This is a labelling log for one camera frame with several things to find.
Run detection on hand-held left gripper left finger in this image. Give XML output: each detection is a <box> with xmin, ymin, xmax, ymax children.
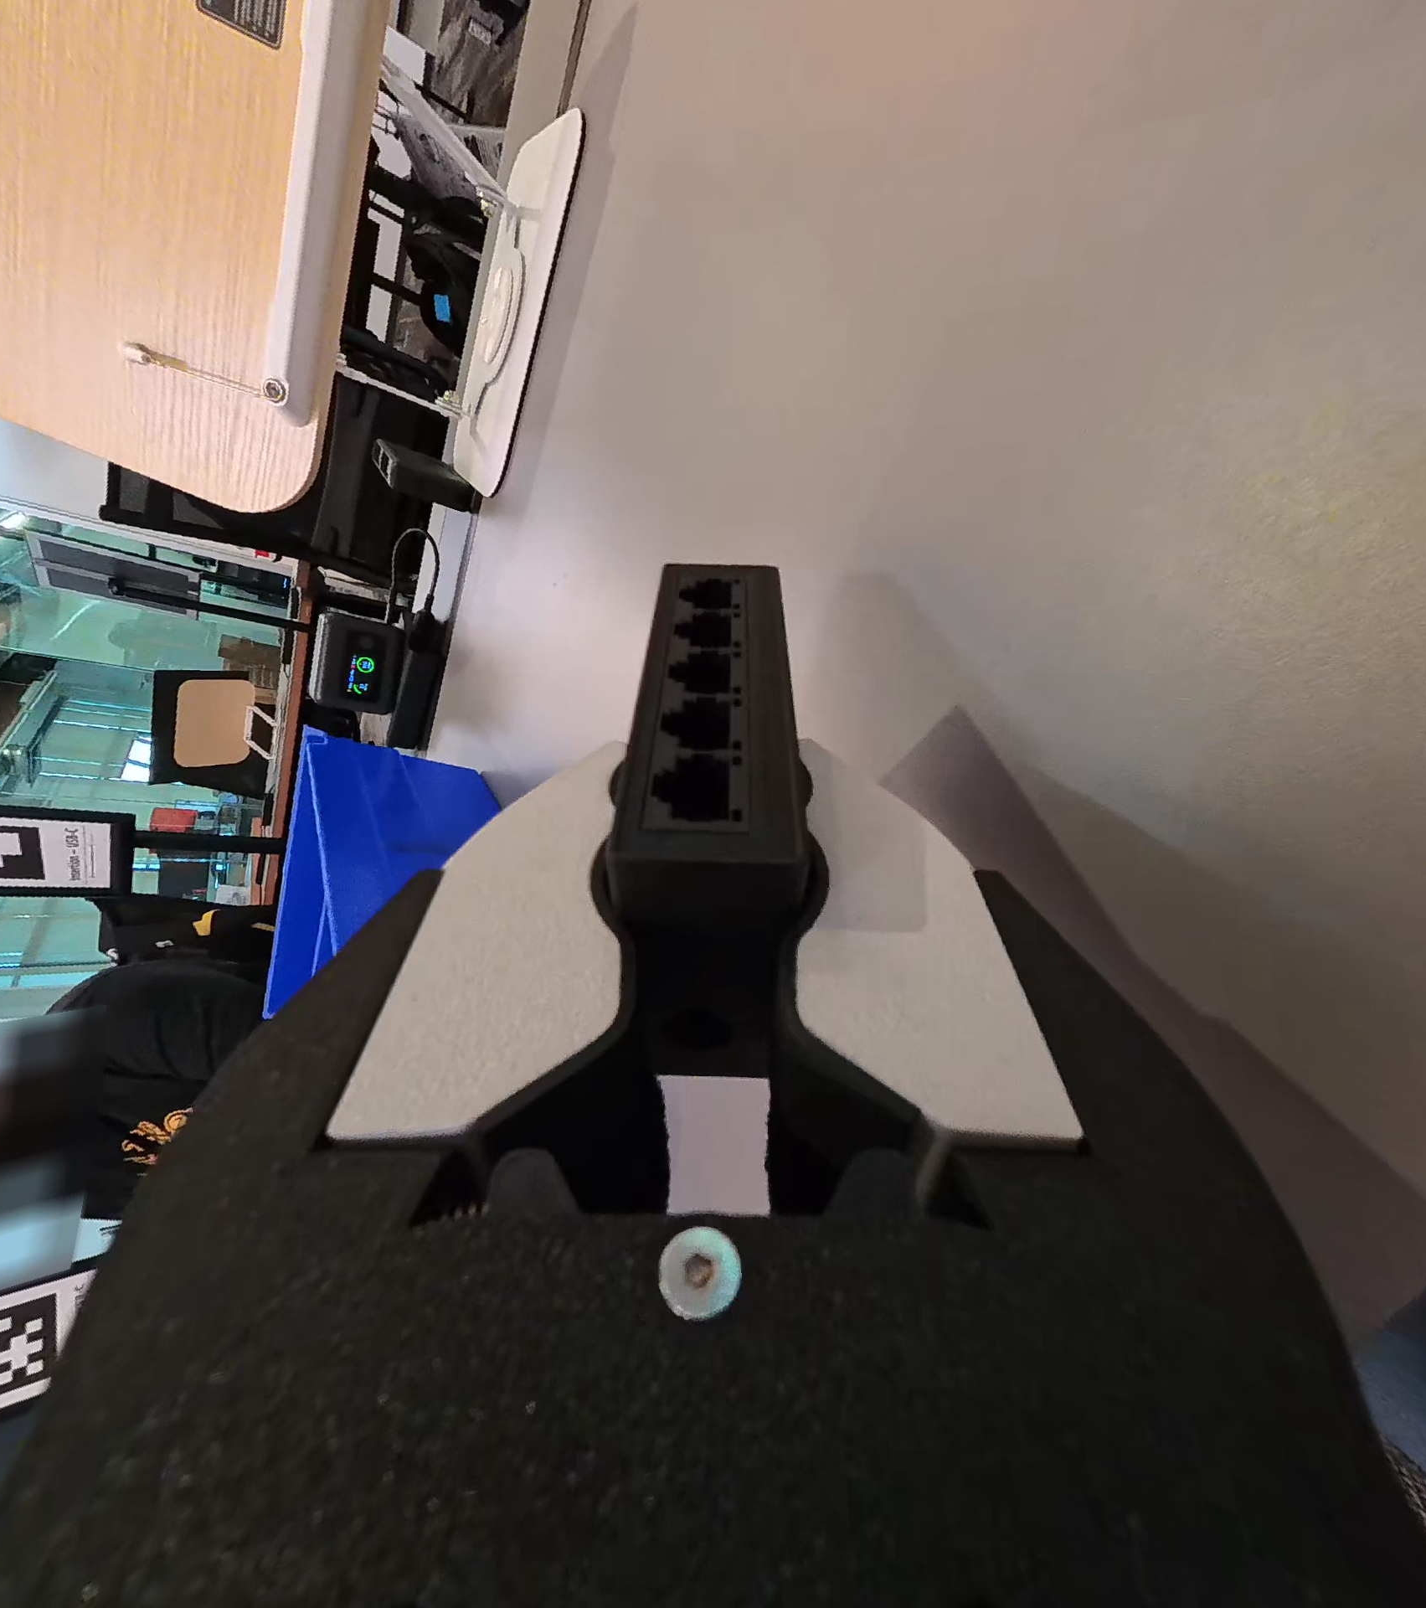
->
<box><xmin>323</xmin><ymin>738</ymin><xmax>634</xmax><ymax>1150</ymax></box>

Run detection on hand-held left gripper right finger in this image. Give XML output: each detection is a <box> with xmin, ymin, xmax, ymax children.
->
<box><xmin>785</xmin><ymin>738</ymin><xmax>1086</xmax><ymax>1150</ymax></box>

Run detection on black ethernet switch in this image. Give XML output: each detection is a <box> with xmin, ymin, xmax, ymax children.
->
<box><xmin>602</xmin><ymin>562</ymin><xmax>816</xmax><ymax>1082</ymax></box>

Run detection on black charger brick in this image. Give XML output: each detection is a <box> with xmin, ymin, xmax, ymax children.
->
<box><xmin>386</xmin><ymin>527</ymin><xmax>453</xmax><ymax>752</ymax></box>

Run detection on black power bank with screen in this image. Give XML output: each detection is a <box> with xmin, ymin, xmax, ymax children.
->
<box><xmin>311</xmin><ymin>611</ymin><xmax>396</xmax><ymax>711</ymax></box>

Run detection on black chair with wooden seat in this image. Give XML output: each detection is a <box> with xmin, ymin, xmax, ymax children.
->
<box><xmin>150</xmin><ymin>668</ymin><xmax>277</xmax><ymax>798</ymax></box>

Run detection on glass enclosure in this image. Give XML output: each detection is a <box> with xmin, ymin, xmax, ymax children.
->
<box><xmin>0</xmin><ymin>495</ymin><xmax>299</xmax><ymax>1020</ymax></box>

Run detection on wooden board with white rail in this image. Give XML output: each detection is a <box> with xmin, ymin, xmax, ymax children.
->
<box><xmin>0</xmin><ymin>0</ymin><xmax>393</xmax><ymax>514</ymax></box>

